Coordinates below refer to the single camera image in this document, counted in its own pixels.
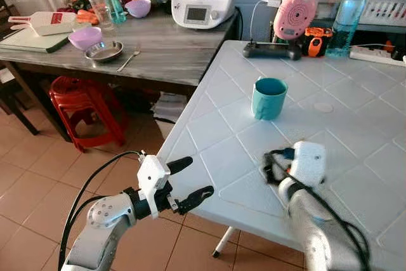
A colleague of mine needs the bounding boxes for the white table leg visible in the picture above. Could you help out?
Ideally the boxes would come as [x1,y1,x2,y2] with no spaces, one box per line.
[211,227,237,259]

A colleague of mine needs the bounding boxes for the stack of papers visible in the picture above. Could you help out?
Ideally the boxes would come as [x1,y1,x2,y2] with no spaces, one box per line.
[152,92,188,123]

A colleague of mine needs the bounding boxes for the teal ceramic cup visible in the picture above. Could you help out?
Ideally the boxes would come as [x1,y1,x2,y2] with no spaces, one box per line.
[252,77,289,121]

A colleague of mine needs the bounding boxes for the red plastic stool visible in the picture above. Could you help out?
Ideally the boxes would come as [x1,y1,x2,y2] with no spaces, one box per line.
[49,76,128,152]

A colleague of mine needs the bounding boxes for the grey topped wooden table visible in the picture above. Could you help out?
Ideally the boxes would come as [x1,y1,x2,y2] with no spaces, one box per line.
[0,10,242,142]

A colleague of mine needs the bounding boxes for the black game controller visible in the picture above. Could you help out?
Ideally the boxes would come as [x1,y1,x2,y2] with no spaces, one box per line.
[243,41,303,61]

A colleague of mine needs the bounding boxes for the orange black gadget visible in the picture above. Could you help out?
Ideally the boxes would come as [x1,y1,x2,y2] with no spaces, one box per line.
[299,27,334,57]

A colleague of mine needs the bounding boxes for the steel bowl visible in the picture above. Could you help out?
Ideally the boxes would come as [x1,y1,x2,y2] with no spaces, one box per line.
[84,41,125,63]

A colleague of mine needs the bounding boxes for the white power strip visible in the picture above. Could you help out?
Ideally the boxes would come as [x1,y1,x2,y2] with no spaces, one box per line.
[349,45,406,67]

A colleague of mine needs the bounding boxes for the pink round gadget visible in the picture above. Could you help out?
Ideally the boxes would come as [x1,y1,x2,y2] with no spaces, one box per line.
[273,0,317,41]

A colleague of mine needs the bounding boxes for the blue clear water bottle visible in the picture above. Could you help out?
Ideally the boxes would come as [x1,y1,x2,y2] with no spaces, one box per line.
[325,0,369,58]

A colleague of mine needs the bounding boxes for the purple plastic bowl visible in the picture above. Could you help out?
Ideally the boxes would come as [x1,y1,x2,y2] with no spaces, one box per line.
[68,27,103,51]
[124,0,152,18]

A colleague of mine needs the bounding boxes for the clear drinking glass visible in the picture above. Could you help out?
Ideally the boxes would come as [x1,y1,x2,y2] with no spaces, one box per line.
[91,0,115,32]

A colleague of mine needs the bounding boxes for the orange carrots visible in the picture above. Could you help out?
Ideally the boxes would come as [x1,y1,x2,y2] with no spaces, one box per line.
[76,10,100,25]

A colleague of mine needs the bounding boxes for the dark wooden chair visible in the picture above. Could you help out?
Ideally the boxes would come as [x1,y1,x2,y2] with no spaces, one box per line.
[0,62,39,136]

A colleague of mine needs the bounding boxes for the green cutting board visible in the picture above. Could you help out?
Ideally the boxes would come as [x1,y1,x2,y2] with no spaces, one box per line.
[0,27,74,54]

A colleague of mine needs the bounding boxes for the white red plastic scoop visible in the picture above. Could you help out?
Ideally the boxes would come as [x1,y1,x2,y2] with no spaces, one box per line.
[9,11,78,37]

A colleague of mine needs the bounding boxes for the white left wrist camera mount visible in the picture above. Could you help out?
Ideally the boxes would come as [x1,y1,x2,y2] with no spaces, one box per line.
[137,154,172,220]

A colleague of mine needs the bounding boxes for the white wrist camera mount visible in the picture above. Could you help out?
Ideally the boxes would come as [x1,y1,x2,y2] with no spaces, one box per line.
[289,141,327,189]
[137,154,172,220]

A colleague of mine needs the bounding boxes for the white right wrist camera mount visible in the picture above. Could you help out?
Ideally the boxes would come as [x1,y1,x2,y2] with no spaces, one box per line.
[289,141,327,189]

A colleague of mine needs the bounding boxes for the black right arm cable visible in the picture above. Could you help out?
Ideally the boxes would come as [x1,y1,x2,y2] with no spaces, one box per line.
[263,150,372,271]

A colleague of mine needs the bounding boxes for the white charger cable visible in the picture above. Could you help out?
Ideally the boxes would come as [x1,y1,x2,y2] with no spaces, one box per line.
[249,0,284,43]

